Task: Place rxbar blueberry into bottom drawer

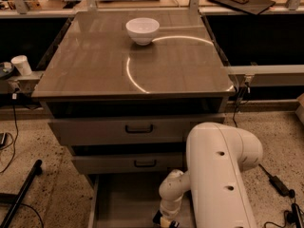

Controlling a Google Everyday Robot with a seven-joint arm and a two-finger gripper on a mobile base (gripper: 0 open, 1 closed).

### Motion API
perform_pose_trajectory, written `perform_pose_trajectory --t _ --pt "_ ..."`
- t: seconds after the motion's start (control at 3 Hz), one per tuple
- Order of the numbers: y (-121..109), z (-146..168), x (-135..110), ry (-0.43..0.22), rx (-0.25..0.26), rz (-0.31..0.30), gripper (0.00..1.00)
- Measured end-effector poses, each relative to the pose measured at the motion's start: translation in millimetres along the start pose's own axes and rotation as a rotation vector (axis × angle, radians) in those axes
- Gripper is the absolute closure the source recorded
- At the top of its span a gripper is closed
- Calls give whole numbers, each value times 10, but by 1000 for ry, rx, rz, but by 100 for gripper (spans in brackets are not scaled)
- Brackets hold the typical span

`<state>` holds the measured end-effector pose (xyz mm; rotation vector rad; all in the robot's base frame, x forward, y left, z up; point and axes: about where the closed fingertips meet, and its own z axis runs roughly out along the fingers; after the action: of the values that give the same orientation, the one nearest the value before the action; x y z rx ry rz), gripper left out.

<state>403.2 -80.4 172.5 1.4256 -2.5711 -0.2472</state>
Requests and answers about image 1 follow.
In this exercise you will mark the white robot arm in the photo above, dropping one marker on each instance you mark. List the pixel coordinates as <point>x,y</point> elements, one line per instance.
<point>216,155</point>

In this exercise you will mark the bottom grey open drawer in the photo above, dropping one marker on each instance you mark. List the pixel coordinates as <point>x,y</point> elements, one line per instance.
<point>126,200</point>

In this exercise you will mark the middle grey drawer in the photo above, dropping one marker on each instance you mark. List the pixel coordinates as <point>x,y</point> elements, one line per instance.
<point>127,163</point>

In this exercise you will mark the top grey drawer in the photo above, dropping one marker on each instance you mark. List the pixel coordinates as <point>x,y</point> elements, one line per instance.
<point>128,130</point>

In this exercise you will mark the grey drawer cabinet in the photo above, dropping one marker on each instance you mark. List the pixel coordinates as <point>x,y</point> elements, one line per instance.
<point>98,71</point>

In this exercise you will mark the black power adapter brick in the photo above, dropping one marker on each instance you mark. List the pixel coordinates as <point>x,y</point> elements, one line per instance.
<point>279,186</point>

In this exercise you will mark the black plug bottom right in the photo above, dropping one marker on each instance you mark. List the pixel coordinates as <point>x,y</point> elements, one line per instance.
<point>295,217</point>

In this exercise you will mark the black pole on floor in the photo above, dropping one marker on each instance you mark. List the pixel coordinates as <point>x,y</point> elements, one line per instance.
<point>16,200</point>

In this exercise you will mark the white ceramic bowl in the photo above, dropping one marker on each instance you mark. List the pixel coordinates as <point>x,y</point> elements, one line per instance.
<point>142,30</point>

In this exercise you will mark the white paper cup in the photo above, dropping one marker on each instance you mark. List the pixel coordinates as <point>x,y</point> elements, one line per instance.
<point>22,64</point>

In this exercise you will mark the black flat panel on shelf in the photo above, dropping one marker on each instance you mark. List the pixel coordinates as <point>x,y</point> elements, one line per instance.
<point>254,7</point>

